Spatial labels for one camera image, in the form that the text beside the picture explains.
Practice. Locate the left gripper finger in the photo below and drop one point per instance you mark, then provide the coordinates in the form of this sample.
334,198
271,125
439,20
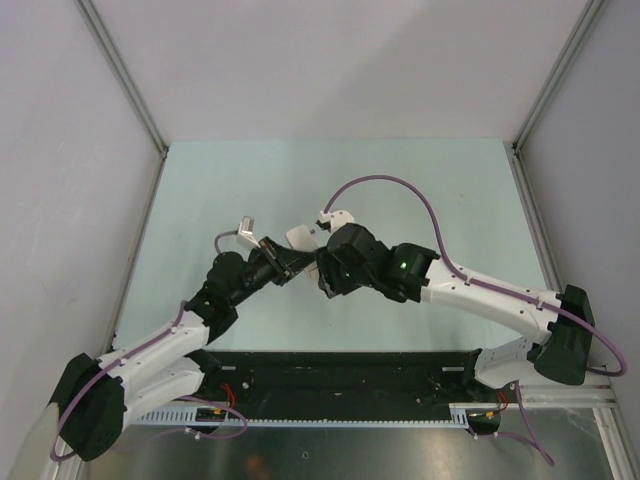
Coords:
289,256
294,269

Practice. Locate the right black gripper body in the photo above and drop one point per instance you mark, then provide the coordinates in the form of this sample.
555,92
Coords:
343,281

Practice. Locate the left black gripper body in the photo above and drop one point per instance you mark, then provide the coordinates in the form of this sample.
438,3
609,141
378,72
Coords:
279,269

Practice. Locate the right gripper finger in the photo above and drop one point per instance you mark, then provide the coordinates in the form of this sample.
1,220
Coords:
321,260
330,288

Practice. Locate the red white remote control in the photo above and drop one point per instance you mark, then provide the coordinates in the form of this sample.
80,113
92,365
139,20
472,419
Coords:
302,239

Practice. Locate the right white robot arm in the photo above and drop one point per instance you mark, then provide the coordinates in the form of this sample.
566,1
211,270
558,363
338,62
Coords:
554,328

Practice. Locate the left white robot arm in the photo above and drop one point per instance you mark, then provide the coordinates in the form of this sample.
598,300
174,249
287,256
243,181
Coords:
99,397

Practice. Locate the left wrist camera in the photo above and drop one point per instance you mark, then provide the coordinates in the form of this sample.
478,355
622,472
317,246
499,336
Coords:
245,233

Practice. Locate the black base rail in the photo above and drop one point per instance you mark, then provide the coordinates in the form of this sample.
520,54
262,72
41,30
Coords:
345,386

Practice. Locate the slotted cable duct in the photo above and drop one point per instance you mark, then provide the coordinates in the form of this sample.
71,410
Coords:
456,416

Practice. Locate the left aluminium frame post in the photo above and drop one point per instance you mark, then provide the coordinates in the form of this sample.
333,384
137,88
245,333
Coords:
115,61

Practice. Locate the aluminium frame post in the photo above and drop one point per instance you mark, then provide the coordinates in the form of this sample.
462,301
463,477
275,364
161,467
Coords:
115,61
568,55

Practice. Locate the right aluminium frame post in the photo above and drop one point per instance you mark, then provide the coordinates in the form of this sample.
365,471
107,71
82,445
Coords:
568,55

